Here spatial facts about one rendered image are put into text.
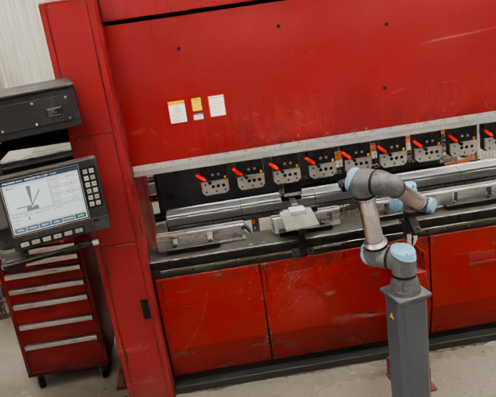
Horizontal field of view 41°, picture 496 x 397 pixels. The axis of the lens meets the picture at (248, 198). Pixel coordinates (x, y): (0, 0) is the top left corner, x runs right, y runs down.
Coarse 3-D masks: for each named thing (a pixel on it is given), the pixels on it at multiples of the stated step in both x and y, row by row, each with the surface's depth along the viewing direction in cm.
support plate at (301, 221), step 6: (306, 210) 371; (312, 210) 370; (282, 216) 368; (288, 216) 367; (294, 216) 366; (300, 216) 365; (306, 216) 364; (312, 216) 363; (288, 222) 359; (294, 222) 358; (300, 222) 357; (306, 222) 355; (312, 222) 354; (318, 222) 353; (288, 228) 351; (294, 228) 350; (300, 228) 350
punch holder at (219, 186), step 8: (200, 168) 359; (208, 168) 359; (216, 168) 360; (224, 168) 360; (208, 176) 361; (216, 176) 361; (208, 184) 362; (216, 184) 362; (224, 184) 365; (208, 192) 364; (216, 192) 364; (224, 192) 364
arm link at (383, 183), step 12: (372, 180) 292; (384, 180) 290; (396, 180) 292; (372, 192) 294; (384, 192) 292; (396, 192) 293; (408, 192) 301; (408, 204) 311; (420, 204) 314; (432, 204) 318
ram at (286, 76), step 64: (320, 0) 336; (384, 0) 338; (448, 0) 342; (128, 64) 337; (192, 64) 340; (256, 64) 343; (320, 64) 346; (384, 64) 350; (448, 64) 353; (128, 128) 348; (192, 128) 351; (256, 128) 355; (320, 128) 358; (448, 128) 365
